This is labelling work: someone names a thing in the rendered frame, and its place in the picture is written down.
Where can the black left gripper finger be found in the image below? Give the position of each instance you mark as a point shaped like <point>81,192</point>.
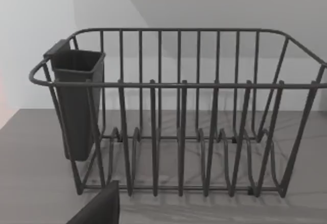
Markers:
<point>104,207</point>

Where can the dark grey utensil holder cup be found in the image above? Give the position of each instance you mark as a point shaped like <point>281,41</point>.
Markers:
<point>76,101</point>

